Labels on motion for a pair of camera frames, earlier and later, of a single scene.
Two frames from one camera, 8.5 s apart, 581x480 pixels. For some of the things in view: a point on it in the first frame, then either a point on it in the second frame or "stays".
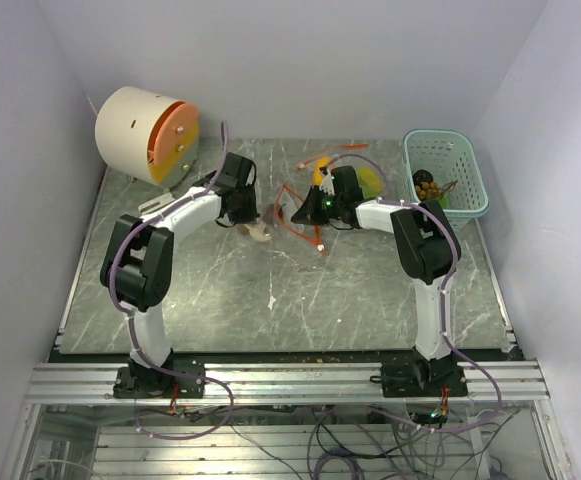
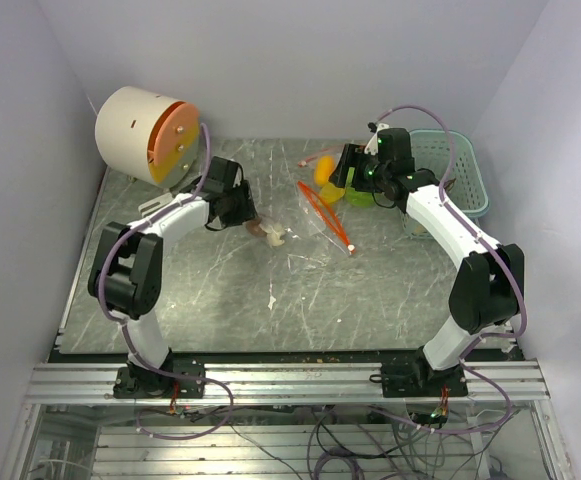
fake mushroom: (257, 233) → (273, 234)
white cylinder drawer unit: (148, 136) stays
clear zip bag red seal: (288, 202) → (319, 230)
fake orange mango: (320, 162) stays
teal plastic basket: (443, 169) stays
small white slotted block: (154, 203) stays
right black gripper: (308, 211) → (353, 155)
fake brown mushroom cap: (271, 213) → (254, 227)
